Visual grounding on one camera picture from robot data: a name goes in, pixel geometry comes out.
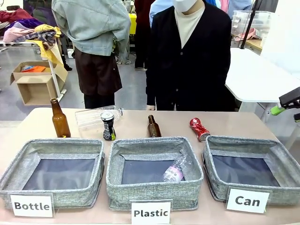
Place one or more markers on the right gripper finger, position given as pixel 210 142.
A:
pixel 297 118
pixel 290 99

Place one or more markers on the crushed red can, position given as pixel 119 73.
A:
pixel 199 130

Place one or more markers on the crushed black can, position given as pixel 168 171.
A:
pixel 108 131

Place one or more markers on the person's right forearm black sleeve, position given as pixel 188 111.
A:
pixel 152 91

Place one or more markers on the grey fabric basket can sign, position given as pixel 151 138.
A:
pixel 243 146

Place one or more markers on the white sign reading Can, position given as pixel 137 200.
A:
pixel 247 201

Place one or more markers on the grey fabric basket plastic sign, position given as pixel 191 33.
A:
pixel 150 194

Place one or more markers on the grey fabric basket bottle sign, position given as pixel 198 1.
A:
pixel 65 146

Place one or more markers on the person's right hand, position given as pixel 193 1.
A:
pixel 151 108

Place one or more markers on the large white table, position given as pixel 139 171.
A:
pixel 257 77

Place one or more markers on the pink cloth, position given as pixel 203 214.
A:
pixel 248 35

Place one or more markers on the black pole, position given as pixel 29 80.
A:
pixel 250 23

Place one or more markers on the clear plastic storage boxes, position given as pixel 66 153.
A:
pixel 255 20

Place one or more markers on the person in black cardigan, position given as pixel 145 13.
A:
pixel 192 70

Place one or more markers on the crushed bottle pink label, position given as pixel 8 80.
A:
pixel 173 173

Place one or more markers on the short brown glass bottle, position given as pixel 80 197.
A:
pixel 154 130

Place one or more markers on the white face mask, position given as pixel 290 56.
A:
pixel 184 5

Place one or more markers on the person in dark clothes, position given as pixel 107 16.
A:
pixel 141 35

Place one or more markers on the white sign reading Plastic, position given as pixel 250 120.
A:
pixel 151 213

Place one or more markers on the yellow box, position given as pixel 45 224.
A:
pixel 132 24

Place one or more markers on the clear plastic bottle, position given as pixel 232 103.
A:
pixel 90 120

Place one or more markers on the person in grey jacket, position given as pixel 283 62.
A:
pixel 93 28

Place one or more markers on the tall brown glass bottle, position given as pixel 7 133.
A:
pixel 61 124

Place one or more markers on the yellow cloth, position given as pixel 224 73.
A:
pixel 55 58

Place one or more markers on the patterned cloth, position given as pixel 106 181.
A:
pixel 44 37

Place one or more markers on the open cardboard box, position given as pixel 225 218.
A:
pixel 35 89

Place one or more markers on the purple cloth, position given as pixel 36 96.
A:
pixel 25 24

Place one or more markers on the white sign reading Bottle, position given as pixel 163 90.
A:
pixel 31 206

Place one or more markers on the dark red cloth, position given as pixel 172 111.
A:
pixel 14 15

